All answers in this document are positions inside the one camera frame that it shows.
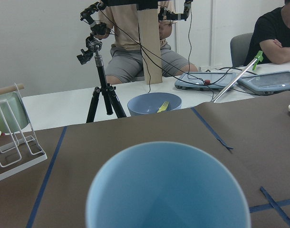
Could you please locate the white wire dish rack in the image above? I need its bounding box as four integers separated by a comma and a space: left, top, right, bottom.
0, 84, 47, 181

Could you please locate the grey teach pendant right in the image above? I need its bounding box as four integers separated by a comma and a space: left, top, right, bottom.
237, 71, 290, 95

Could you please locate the seated person beige shirt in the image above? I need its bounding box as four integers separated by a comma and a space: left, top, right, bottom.
96, 4, 198, 85

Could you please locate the grey office chair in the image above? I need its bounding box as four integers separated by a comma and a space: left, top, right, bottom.
230, 33, 253, 67

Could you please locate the black camera tripod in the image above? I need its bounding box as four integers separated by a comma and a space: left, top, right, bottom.
77, 32, 126, 123

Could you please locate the blue bowl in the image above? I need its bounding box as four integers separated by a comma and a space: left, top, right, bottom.
127, 92, 182, 116

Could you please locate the light blue cup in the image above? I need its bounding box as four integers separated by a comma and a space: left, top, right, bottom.
85, 142, 251, 228

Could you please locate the yellow plastic fork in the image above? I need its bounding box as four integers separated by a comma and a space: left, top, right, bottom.
157, 101, 169, 113

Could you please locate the grey teach pendant left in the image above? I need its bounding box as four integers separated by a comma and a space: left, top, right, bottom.
174, 72, 237, 91

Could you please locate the green bowl in rack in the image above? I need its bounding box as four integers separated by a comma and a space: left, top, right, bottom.
0, 92, 29, 133

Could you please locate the wooden post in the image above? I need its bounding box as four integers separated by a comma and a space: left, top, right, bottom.
137, 9, 162, 85

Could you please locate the seated person black shirt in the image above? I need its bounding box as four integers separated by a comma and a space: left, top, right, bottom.
244, 0, 290, 66

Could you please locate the grey teach pendant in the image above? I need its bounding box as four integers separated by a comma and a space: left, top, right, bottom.
237, 71, 290, 95
174, 72, 237, 91

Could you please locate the metal rod green clip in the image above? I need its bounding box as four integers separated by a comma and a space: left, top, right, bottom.
211, 50, 263, 103

